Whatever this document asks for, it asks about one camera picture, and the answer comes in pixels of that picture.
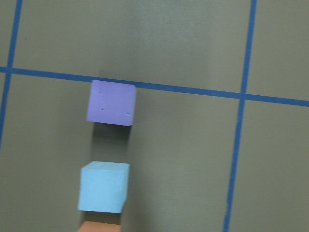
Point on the orange foam block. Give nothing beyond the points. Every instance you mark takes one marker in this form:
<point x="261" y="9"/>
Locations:
<point x="90" y="226"/>

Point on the purple foam block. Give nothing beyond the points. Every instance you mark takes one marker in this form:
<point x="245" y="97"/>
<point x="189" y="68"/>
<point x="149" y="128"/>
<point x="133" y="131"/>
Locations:
<point x="111" y="103"/>

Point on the light blue foam block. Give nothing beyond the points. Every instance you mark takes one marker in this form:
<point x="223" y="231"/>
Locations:
<point x="103" y="187"/>

